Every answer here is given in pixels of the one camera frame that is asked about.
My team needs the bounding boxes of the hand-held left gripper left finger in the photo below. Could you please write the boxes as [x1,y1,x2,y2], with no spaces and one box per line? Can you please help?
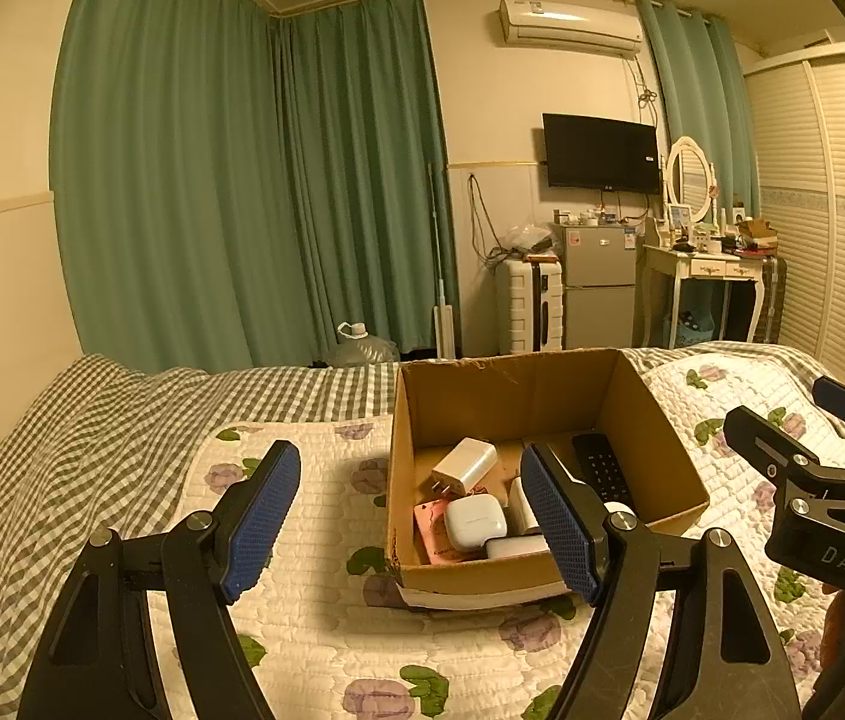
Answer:
[17,439,303,720]

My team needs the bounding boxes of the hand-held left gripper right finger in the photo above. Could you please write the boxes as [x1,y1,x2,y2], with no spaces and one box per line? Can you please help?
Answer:
[519,442,802,720]

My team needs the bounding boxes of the white round jar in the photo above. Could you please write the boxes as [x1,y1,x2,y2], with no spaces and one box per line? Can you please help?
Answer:
[506,474,543,537]

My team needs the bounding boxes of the small rounded case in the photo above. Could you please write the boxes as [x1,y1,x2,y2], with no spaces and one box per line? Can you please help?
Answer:
[486,535,551,560]

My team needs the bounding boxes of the black remote control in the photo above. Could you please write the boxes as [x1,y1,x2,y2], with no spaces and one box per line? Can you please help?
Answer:
[570,431,637,503]

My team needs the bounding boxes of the white earbuds case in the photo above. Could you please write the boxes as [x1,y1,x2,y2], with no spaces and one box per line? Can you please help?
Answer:
[444,493,511,557]

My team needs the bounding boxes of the cardboard box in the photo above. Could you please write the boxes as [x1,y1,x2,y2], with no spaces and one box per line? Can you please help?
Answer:
[384,347,712,611]

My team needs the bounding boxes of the white charger plug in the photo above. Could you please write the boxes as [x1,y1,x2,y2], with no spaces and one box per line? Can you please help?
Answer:
[431,437,498,500]

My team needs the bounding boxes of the reddish card packet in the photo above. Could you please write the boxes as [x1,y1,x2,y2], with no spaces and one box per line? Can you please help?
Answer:
[413,499,487,567]

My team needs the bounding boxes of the brown suitcase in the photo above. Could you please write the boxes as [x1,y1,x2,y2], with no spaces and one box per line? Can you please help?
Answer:
[756,255,789,346]

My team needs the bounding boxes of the white floral quilt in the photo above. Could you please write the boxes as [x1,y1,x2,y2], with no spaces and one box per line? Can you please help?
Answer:
[145,345,845,720]

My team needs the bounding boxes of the blue bin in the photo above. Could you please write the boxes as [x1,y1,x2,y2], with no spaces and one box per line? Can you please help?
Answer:
[663,307,715,350]

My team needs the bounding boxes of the small brown carton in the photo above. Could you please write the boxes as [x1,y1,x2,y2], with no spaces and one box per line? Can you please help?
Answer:
[737,219,779,248]

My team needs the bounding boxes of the white dressing table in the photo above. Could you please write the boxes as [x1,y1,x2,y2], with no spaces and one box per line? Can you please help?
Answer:
[643,240,764,350]

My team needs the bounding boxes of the grey checked bedsheet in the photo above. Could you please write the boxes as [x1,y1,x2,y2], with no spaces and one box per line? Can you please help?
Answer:
[0,352,693,720]

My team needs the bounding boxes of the cream slatted wardrobe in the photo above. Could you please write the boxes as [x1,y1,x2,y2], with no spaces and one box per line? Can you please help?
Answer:
[741,37,845,398]

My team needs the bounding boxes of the clear water jug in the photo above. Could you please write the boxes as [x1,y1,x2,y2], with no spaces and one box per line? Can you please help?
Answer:
[324,321,401,368]

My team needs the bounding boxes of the white suitcase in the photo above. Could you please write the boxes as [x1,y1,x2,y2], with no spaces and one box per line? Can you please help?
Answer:
[493,259,566,355]

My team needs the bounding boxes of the white flat mop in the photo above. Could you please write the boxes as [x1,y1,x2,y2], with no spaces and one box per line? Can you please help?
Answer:
[426,161,461,359]

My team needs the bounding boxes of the small silver fridge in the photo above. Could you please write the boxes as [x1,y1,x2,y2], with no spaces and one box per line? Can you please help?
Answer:
[551,221,640,352]

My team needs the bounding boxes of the oval white mirror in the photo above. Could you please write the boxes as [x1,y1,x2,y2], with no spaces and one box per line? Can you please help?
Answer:
[664,136,715,226]

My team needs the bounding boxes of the clear plastic bag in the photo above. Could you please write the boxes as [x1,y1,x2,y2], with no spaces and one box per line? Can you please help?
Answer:
[501,221,552,254]

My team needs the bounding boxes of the narrow green curtain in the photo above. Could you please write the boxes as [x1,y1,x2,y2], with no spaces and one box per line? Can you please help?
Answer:
[636,0,762,226]

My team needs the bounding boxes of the wide green curtain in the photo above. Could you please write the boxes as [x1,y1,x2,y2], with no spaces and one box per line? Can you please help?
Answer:
[51,0,296,376]

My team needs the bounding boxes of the green corner curtain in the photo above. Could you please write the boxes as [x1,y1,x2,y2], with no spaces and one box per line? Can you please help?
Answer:
[272,0,461,361]

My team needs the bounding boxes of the white air conditioner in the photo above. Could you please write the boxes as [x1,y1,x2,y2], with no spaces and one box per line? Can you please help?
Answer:
[497,0,644,57]

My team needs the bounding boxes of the hanging wall cables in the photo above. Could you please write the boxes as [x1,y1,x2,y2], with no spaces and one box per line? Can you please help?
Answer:
[467,172,506,263]

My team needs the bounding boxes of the black wall television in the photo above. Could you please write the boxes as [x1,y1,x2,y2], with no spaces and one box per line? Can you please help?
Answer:
[542,112,659,194]

